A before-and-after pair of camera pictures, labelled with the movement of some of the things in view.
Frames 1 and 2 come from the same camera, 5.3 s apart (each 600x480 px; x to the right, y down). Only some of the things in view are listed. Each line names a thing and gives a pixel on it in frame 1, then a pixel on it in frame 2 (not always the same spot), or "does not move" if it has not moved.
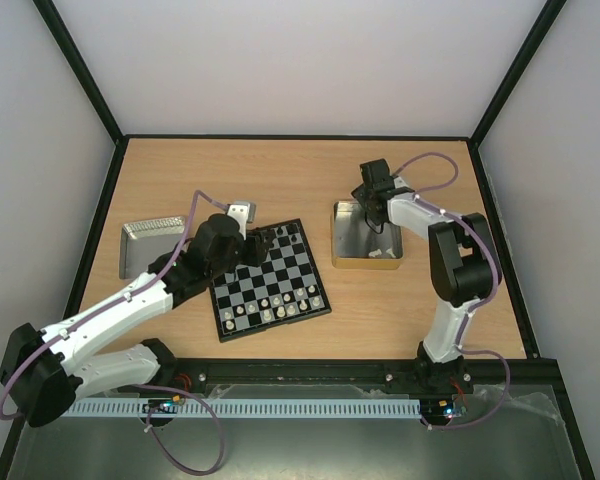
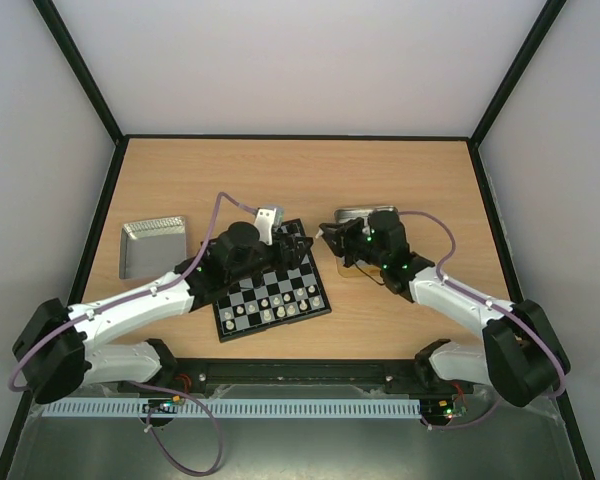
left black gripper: (259, 252) -> (292, 259)
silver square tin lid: (141, 242) does not move
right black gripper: (373, 203) -> (350, 240)
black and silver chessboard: (284, 290) does not move
